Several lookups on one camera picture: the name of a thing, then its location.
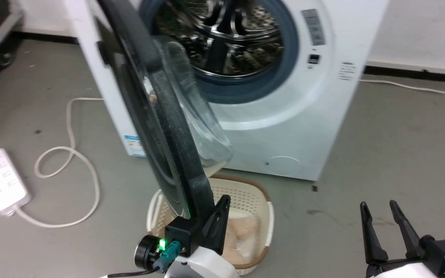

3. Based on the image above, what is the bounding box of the steel washer drum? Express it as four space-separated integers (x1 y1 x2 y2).
153 0 285 76

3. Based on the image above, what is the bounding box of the pale pink clothing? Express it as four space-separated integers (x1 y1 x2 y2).
222 210 265 268

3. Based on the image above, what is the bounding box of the white power strip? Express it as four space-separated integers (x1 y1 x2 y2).
0 149 32 216

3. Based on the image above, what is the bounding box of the white front-load washing machine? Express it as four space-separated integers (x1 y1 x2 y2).
65 0 389 182

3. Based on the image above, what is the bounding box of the grey washer instruction sticker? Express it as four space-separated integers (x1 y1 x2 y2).
301 8 326 46

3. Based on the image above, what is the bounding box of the blue energy label sticker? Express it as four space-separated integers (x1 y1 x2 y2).
123 134 147 157

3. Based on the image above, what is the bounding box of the black cart wheel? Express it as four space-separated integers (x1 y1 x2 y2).
0 48 15 68

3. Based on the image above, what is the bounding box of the cream plastic laundry basket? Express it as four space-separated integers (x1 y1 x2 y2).
146 174 275 275

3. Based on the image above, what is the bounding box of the grey-blue rubber door gasket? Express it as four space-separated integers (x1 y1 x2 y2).
139 0 300 105

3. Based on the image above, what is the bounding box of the round black glass washer door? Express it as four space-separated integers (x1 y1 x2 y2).
97 0 234 232

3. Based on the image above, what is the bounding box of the white power strip cable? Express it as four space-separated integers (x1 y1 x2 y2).
14 97 105 228

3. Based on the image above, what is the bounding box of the thin white floor cable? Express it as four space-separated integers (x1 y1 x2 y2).
360 79 445 95

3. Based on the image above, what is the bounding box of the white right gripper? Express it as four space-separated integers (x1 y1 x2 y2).
359 200 445 278

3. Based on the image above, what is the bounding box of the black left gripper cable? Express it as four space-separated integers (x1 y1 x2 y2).
107 268 165 278

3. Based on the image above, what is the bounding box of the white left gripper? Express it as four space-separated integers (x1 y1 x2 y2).
165 195 241 278

